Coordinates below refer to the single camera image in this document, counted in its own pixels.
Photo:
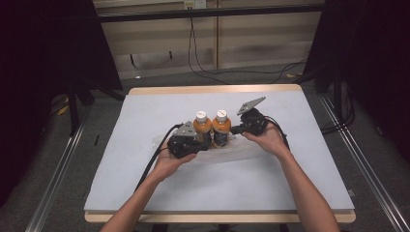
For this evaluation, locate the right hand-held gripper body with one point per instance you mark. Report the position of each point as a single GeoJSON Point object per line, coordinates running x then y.
{"type": "Point", "coordinates": [254, 124]}

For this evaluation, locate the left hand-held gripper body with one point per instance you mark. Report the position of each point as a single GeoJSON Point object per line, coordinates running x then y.
{"type": "Point", "coordinates": [182, 145]}

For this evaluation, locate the orange juice bottle white cap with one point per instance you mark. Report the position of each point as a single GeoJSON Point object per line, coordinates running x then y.
{"type": "Point", "coordinates": [221, 127]}
{"type": "Point", "coordinates": [202, 126]}

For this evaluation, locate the clear printed plastic bag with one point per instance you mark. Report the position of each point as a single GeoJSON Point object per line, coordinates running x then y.
{"type": "Point", "coordinates": [238, 153]}

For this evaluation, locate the person's right hand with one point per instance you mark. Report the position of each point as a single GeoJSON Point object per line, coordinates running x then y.
{"type": "Point", "coordinates": [272, 141]}

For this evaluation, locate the person's left hand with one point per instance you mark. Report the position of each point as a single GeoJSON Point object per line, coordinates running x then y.
{"type": "Point", "coordinates": [167, 167]}

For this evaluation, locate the white table mat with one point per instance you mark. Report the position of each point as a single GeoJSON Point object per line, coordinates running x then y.
{"type": "Point", "coordinates": [148, 112]}

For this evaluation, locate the wooden table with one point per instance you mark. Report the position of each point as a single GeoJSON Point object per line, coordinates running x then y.
{"type": "Point", "coordinates": [212, 88]}

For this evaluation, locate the small black floor piece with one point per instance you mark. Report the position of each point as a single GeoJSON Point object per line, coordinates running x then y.
{"type": "Point", "coordinates": [96, 139]}

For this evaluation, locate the black metal stand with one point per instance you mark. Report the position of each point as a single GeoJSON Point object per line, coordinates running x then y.
{"type": "Point", "coordinates": [73, 109]}

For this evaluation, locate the small grey mat clip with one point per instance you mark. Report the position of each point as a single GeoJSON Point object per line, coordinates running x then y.
{"type": "Point", "coordinates": [351, 193]}

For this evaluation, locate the black horizontal beam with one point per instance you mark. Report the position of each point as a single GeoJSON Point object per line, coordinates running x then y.
{"type": "Point", "coordinates": [209, 13]}

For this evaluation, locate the yellow floor tape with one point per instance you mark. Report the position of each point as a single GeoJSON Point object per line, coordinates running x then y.
{"type": "Point", "coordinates": [63, 110]}

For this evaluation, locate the black curtain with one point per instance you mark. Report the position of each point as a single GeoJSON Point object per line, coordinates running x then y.
{"type": "Point", "coordinates": [374, 64]}
{"type": "Point", "coordinates": [38, 80]}

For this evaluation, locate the metal floor rail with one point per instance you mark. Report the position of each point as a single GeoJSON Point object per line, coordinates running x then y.
{"type": "Point", "coordinates": [380, 190]}
{"type": "Point", "coordinates": [54, 183]}

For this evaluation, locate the white wall power outlet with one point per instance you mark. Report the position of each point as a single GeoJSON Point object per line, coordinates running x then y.
{"type": "Point", "coordinates": [194, 4]}

